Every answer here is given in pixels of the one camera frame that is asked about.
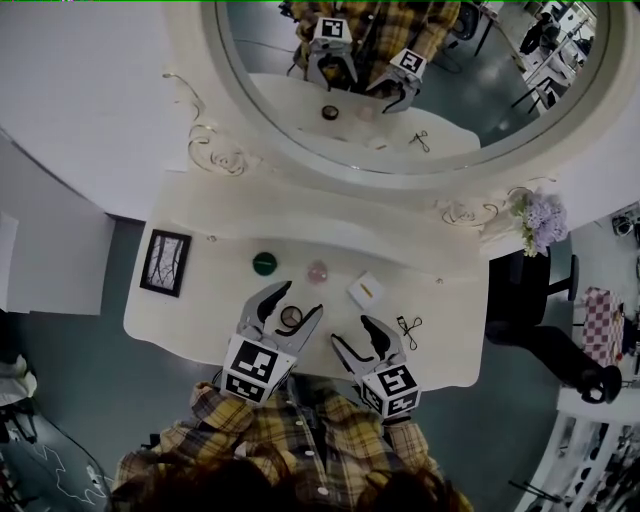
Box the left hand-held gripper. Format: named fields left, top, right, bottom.
left=221, top=280, right=325, bottom=405

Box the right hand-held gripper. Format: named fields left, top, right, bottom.
left=330, top=314, right=422, bottom=419

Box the black makeup eyelash curler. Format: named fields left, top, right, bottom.
left=396, top=315, right=424, bottom=352

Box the white square makeup box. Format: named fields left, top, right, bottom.
left=346, top=270, right=384, bottom=309

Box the person's right forearm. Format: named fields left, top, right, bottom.
left=381, top=417, right=432, bottom=469

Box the person's left forearm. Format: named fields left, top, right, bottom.
left=191, top=381, right=257, bottom=437

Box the person's plaid shirt torso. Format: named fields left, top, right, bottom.
left=112, top=374, right=451, bottom=512

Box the black office chair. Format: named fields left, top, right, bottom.
left=485, top=246, right=624, bottom=406

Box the round white-framed mirror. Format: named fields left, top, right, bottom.
left=199, top=0, right=629, bottom=177

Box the purple flower bouquet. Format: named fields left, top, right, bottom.
left=508, top=188, right=570, bottom=258

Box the red white checkered cloth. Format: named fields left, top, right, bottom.
left=581, top=286, right=627, bottom=370

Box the white shelf unit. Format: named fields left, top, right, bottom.
left=529, top=384, right=640, bottom=512

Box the black picture frame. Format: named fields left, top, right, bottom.
left=139, top=228, right=193, bottom=299

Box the dark table with white cable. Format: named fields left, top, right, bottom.
left=0, top=412, right=114, bottom=512

